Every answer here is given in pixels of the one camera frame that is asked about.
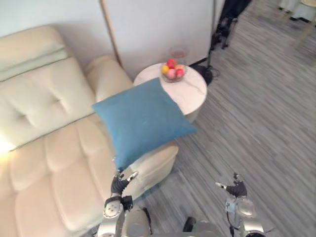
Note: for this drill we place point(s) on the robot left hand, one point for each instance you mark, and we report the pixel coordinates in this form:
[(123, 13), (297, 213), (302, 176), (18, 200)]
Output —
[(118, 184)]

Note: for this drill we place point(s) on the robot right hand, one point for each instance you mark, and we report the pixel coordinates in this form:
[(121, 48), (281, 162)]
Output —
[(237, 188)]

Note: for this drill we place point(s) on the blue square cushion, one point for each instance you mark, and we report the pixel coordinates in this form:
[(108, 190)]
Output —
[(144, 118)]

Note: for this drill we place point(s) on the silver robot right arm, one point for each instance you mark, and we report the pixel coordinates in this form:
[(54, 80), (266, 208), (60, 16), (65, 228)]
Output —
[(243, 215)]

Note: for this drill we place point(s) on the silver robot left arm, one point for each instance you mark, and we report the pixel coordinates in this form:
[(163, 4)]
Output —
[(113, 212)]

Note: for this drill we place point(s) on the cream leather sofa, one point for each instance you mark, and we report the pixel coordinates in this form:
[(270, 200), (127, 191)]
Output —
[(56, 133)]

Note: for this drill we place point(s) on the round white side table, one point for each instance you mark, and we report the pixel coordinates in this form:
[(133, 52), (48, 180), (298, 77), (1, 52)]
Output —
[(184, 92)]

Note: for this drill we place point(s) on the pink peach fruit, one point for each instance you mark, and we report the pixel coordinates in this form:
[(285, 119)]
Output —
[(171, 73)]

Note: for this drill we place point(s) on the glass fruit bowl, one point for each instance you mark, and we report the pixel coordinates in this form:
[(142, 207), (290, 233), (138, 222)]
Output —
[(174, 74)]

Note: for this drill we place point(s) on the yellow orange fruit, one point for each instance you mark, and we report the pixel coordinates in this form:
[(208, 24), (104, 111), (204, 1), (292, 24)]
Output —
[(165, 69)]

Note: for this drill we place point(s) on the red apple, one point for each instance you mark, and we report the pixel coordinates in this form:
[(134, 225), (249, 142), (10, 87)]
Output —
[(171, 62)]

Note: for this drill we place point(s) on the clear glass vase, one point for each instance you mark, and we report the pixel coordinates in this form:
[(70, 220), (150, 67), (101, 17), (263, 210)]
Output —
[(178, 54)]

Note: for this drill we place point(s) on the wooden floor lamp pole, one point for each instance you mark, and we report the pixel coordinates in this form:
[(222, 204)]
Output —
[(111, 33)]

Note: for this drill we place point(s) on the black tripod stand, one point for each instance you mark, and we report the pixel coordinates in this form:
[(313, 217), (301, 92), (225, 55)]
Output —
[(223, 27)]

